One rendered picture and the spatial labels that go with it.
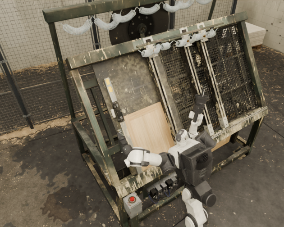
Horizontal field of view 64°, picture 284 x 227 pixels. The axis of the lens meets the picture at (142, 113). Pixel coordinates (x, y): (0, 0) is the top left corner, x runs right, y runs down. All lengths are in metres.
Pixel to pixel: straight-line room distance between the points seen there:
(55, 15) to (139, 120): 1.20
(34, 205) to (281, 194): 3.19
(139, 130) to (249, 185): 1.88
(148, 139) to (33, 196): 1.90
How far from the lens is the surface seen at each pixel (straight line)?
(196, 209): 2.23
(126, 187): 2.20
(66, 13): 2.31
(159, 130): 2.29
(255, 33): 7.13
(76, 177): 3.48
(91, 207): 3.17
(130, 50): 2.13
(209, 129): 2.61
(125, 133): 2.11
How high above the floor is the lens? 2.69
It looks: 38 degrees down
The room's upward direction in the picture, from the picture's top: 2 degrees counter-clockwise
